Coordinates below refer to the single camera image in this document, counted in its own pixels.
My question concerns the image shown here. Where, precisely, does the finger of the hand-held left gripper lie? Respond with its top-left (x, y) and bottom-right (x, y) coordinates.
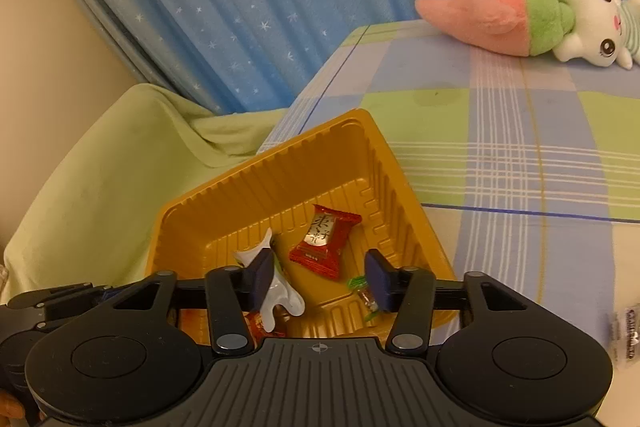
top-left (6, 282), bottom-right (115, 322)

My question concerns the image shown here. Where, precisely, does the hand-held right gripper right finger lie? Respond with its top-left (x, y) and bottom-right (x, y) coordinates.
top-left (364, 249), bottom-right (542, 355)

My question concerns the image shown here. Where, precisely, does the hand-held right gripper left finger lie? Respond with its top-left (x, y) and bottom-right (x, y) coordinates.
top-left (107, 248), bottom-right (276, 355)

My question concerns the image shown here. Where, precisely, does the brown twist-wrapped candy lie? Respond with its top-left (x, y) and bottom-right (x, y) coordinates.
top-left (347, 274), bottom-right (389, 324)

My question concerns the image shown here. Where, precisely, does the white snack wrapper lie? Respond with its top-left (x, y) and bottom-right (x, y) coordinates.
top-left (234, 228), bottom-right (306, 334)

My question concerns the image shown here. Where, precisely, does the small red candy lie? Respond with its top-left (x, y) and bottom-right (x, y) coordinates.
top-left (244, 311), bottom-right (289, 339)

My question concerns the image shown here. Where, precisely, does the red packet with gold label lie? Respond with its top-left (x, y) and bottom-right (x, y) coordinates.
top-left (288, 204), bottom-right (363, 281)

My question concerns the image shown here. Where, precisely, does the orange plastic tray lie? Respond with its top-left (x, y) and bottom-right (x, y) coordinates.
top-left (147, 108), bottom-right (459, 344)

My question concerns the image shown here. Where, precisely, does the dark snack packet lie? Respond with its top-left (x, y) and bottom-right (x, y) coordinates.
top-left (607, 301), bottom-right (640, 360)

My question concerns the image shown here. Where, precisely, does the light green cloth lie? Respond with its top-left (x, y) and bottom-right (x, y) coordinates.
top-left (0, 83), bottom-right (292, 304)

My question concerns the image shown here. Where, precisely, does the checked tablecloth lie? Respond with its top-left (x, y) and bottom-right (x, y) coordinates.
top-left (257, 19), bottom-right (640, 427)

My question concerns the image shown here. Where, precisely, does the rabbit and carrot plush toy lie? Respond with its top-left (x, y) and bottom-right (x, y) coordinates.
top-left (415, 0), bottom-right (640, 70)

